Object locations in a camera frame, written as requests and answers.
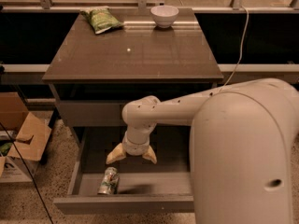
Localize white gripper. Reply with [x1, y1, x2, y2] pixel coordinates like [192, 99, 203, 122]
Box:
[106, 126, 157, 164]

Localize green 7up can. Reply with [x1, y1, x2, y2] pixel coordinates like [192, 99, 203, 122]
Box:
[98, 167, 120, 195]

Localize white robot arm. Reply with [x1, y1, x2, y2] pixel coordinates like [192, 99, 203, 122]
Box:
[107, 78, 299, 224]

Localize open grey middle drawer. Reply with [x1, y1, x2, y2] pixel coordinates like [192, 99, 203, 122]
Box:
[54, 126, 193, 215]

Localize closed grey top drawer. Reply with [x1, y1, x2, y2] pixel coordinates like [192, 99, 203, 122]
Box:
[56, 101, 124, 127]

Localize grey drawer cabinet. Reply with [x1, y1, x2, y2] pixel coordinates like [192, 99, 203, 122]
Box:
[43, 8, 223, 141]

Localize open cardboard box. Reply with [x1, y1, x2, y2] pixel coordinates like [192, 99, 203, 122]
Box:
[0, 92, 51, 183]

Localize green chip bag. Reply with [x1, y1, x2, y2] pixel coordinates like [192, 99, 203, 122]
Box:
[80, 6, 123, 35]

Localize white ceramic bowl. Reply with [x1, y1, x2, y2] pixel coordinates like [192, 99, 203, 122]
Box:
[150, 5, 178, 28]

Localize black floor cable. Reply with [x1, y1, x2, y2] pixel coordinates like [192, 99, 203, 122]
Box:
[0, 121, 54, 224]

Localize white cable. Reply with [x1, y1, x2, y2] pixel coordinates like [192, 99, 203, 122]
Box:
[218, 6, 250, 93]

